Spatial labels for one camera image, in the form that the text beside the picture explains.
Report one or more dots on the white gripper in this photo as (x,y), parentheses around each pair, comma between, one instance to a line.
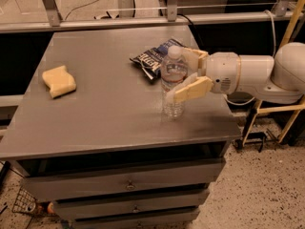
(222,71)

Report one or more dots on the clear plastic water bottle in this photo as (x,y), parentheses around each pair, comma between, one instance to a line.
(174,71)

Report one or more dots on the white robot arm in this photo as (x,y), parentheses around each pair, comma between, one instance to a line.
(255,79)

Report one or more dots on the blue chip bag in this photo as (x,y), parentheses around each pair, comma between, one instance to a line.
(150,60)

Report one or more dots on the grey metal railing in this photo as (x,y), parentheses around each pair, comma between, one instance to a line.
(77,15)

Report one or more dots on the yellow metal stand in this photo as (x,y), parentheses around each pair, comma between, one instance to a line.
(273,112)

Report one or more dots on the grey drawer cabinet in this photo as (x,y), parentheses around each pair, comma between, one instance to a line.
(105,155)

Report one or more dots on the yellow sponge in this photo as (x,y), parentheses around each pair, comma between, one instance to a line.
(59,81)

